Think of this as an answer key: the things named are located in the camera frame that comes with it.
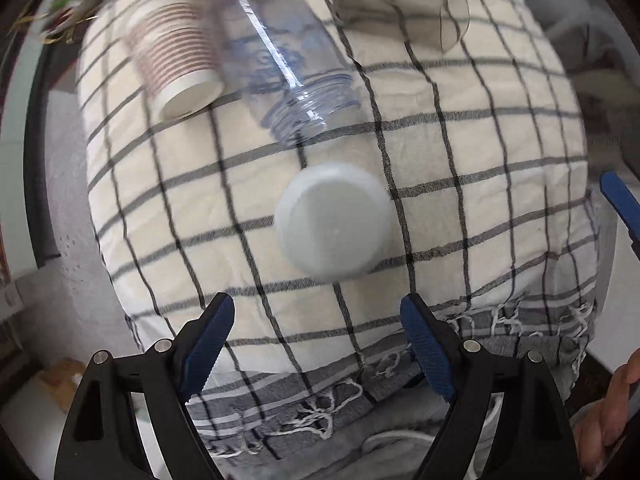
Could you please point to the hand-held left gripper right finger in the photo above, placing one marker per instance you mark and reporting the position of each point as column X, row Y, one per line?
column 430, row 350

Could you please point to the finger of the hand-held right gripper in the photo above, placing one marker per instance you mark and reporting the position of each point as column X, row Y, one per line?
column 617, row 190

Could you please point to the clear plastic cup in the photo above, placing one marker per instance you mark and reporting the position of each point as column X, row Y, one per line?
column 395, row 5

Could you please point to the clear plastic bottle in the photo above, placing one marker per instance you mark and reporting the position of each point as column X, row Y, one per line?
column 275, row 45

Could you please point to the person's right hand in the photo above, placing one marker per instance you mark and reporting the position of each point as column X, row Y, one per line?
column 610, row 410

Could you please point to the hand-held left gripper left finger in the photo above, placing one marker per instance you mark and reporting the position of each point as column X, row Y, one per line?
column 210, row 345

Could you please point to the green plant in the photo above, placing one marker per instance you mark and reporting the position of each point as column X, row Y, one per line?
column 70, row 0

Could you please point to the striped paper cup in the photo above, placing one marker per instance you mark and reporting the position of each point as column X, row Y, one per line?
column 170, row 45

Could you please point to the grey cloth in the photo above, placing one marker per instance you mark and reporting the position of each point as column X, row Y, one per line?
column 395, row 410

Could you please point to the white round bottle lid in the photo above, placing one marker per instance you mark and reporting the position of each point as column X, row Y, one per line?
column 332, row 220

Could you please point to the checked white cloth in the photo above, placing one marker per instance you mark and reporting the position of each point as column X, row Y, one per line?
column 475, row 185

